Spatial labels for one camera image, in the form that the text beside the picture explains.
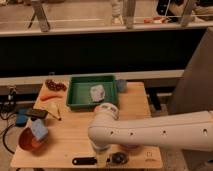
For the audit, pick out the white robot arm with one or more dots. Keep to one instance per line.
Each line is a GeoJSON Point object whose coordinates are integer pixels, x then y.
{"type": "Point", "coordinates": [191, 131]}

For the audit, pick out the white paper cup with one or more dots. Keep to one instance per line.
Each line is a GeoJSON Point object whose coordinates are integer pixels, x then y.
{"type": "Point", "coordinates": [101, 159]}

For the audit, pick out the white crumpled cloth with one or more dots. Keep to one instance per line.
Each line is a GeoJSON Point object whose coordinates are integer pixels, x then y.
{"type": "Point", "coordinates": [97, 93]}

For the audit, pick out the green plastic tray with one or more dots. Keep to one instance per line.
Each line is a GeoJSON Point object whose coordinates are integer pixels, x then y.
{"type": "Point", "coordinates": [78, 94]}

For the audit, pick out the red grapes bunch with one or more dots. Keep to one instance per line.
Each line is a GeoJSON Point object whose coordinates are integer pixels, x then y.
{"type": "Point", "coordinates": [51, 85]}

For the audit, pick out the yellow banana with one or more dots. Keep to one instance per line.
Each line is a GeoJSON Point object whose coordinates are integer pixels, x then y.
{"type": "Point", "coordinates": [54, 111]}

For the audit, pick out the purple bowl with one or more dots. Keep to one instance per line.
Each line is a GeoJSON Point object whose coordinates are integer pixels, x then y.
{"type": "Point", "coordinates": [129, 146]}

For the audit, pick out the orange carrot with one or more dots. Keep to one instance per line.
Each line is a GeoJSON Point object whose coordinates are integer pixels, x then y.
{"type": "Point", "coordinates": [49, 96]}

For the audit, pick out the black phone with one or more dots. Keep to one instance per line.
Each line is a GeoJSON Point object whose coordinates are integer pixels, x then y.
{"type": "Point", "coordinates": [36, 113]}

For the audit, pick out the blue sponge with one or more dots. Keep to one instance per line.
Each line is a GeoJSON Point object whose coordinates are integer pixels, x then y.
{"type": "Point", "coordinates": [39, 130]}

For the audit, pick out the blue box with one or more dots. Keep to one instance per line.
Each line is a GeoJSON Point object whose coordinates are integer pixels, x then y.
{"type": "Point", "coordinates": [21, 118]}

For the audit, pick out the orange bowl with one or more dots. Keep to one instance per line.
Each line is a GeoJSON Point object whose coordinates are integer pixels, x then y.
{"type": "Point", "coordinates": [28, 142]}

